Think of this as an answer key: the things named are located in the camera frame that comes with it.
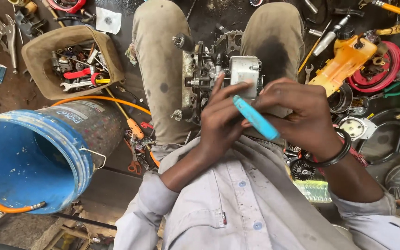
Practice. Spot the small red clip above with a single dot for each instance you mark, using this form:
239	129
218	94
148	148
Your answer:
147	125

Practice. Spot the small silver wrench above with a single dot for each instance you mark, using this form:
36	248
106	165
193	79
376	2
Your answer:
308	73

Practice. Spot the thin yellow rod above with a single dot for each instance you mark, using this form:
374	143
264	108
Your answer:
311	52

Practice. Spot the white paper sheet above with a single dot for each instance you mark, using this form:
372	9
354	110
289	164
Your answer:
108	20

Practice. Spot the person's grey shirt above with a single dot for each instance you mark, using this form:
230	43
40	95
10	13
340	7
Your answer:
220	208

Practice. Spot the black metal part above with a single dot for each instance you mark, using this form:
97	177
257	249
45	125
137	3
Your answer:
30	22

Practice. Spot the black wrist bangle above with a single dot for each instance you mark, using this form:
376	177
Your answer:
345	152

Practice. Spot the black round cover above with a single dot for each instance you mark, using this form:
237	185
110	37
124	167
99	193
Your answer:
340	100

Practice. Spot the silver locking pliers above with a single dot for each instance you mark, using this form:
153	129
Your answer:
11	45

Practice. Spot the person's khaki trousers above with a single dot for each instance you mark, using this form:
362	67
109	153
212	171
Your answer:
158	69

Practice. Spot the person's left fingers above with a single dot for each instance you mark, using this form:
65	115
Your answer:
235	91

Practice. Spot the tan fabric bin of tools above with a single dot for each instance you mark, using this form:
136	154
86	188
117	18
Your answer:
40	52

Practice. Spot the yellow plastic engine cover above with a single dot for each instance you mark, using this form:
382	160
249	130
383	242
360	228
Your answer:
342	62

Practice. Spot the grey metal small engine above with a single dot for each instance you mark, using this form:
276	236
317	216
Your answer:
243	69

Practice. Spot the clear plastic bottle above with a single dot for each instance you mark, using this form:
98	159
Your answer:
311	191

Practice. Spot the person's left hand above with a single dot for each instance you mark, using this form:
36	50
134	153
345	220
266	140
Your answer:
217	132

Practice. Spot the person's right hand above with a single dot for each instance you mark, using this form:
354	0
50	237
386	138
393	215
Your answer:
304	114

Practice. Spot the person's right fingers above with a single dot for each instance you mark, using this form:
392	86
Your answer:
273	97

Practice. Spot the white round cover plate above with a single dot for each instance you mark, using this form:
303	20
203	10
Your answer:
354	127

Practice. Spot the blue plastic bucket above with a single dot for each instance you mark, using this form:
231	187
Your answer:
30	156

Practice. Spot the steel sprocket gear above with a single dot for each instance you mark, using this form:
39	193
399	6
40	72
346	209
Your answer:
233	41

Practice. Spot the black finned flywheel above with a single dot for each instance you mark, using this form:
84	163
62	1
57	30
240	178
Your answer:
302	170

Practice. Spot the red round pulley housing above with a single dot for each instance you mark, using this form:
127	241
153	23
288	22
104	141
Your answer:
392	69

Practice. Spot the silver cylindrical tool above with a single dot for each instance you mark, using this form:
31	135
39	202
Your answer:
325	41

